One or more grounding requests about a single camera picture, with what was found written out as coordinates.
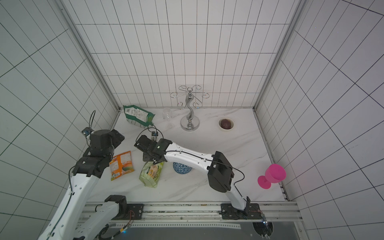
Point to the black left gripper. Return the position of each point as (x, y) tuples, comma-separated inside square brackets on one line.
[(116, 141)]

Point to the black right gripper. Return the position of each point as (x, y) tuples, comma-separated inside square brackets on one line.
[(141, 143)]

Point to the green oats bag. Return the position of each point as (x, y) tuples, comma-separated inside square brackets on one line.
[(150, 174)]

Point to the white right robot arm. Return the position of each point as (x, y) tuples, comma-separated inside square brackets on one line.
[(219, 171)]

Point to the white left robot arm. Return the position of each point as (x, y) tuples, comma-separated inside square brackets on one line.
[(83, 178)]

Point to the blue patterned breakfast bowl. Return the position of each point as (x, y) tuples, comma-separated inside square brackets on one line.
[(181, 168)]

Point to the cream bowl with purple food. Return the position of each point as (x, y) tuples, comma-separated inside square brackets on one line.
[(226, 124)]

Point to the orange snack packet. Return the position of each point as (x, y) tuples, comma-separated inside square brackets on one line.
[(121, 165)]

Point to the green white snack bag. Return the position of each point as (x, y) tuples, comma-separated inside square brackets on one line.
[(138, 116)]

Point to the clear glass cup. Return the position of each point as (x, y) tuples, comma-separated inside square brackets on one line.
[(167, 114)]

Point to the chrome cup holder stand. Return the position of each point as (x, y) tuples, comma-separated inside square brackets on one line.
[(193, 100)]

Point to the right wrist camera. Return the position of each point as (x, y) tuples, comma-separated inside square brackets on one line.
[(154, 135)]

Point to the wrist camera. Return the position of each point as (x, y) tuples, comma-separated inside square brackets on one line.
[(154, 135), (87, 131)]

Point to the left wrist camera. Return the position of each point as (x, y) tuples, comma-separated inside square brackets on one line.
[(87, 131)]

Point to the aluminium mounting rail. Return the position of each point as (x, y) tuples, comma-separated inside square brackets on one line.
[(208, 214)]

